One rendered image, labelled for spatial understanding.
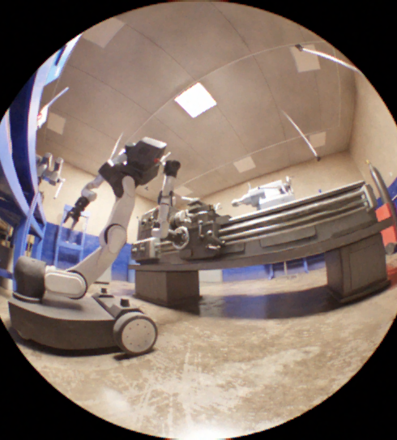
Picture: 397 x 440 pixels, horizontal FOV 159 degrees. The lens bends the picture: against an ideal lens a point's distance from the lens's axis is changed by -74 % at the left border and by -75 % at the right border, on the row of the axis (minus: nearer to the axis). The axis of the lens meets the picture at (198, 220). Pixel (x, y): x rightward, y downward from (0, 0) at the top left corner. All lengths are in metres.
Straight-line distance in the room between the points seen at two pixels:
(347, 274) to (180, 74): 3.43
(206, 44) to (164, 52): 0.71
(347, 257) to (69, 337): 1.52
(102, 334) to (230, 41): 3.51
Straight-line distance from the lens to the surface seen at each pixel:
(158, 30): 3.09
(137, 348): 0.70
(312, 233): 1.17
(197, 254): 1.23
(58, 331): 0.65
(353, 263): 1.21
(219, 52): 3.05
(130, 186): 0.93
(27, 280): 0.77
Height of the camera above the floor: 0.38
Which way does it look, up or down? 21 degrees up
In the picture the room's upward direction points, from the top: 2 degrees counter-clockwise
